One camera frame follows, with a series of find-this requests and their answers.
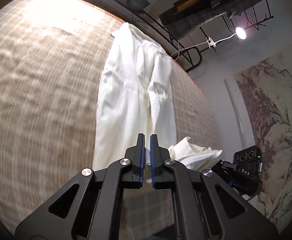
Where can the small green potted plant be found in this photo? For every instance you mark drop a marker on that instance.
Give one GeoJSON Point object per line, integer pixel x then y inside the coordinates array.
{"type": "Point", "coordinates": [138, 5]}

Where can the landscape painting wall scroll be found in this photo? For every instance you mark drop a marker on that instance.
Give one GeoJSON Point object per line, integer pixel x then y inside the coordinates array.
{"type": "Point", "coordinates": [266, 89]}

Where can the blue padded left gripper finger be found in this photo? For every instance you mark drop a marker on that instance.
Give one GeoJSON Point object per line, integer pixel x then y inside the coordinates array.
{"type": "Point", "coordinates": [139, 160]}

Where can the black metal clothes rack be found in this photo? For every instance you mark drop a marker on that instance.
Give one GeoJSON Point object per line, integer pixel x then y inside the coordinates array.
{"type": "Point", "coordinates": [192, 54]}

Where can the dark plaid hanging coat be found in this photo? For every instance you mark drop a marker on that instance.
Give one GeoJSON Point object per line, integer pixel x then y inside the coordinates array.
{"type": "Point", "coordinates": [188, 15]}

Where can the white long sleeve shirt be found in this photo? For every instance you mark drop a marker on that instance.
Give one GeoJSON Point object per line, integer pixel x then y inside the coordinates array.
{"type": "Point", "coordinates": [142, 90]}

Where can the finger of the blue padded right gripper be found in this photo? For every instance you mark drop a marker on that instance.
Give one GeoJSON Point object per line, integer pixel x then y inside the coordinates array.
{"type": "Point", "coordinates": [155, 161]}

